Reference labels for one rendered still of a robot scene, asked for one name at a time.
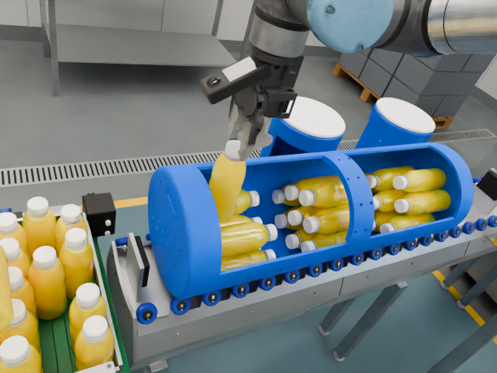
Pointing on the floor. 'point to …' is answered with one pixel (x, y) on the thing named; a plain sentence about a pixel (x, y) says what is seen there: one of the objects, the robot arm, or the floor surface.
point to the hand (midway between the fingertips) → (235, 148)
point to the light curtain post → (467, 348)
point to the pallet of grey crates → (416, 79)
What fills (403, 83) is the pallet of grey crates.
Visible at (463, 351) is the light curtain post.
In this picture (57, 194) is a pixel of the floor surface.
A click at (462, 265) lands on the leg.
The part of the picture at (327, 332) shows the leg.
